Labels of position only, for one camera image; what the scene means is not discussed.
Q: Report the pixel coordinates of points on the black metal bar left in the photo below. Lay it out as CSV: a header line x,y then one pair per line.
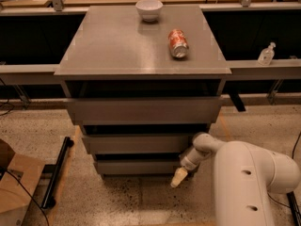
x,y
54,170

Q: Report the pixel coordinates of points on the grey middle drawer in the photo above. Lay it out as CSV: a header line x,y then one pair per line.
x,y
118,144

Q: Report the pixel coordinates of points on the brown cardboard box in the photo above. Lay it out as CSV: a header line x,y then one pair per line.
x,y
17,185

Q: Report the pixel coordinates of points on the grey drawer cabinet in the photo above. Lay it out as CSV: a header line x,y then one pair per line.
x,y
113,35

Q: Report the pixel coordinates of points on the white ceramic bowl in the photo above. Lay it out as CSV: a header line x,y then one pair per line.
x,y
149,10

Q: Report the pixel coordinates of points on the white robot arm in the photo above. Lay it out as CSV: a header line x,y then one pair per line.
x,y
244,175

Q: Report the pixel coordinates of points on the grey metal rail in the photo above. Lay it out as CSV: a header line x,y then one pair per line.
x,y
48,74

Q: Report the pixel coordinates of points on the grey bottom drawer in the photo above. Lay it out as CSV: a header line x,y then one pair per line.
x,y
136,167

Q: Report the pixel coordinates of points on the grey drawer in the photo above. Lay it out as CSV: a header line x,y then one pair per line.
x,y
130,111
136,167
118,144

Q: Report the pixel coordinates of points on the red soda can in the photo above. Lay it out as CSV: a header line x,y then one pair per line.
x,y
178,45

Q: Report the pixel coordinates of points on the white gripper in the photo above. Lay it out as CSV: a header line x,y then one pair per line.
x,y
187,164

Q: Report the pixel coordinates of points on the black metal bar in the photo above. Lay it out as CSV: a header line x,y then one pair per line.
x,y
294,209
54,170

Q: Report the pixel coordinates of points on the black metal bar right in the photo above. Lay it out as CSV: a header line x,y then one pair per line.
x,y
294,209

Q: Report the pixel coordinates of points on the grey top drawer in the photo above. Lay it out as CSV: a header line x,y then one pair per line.
x,y
130,111

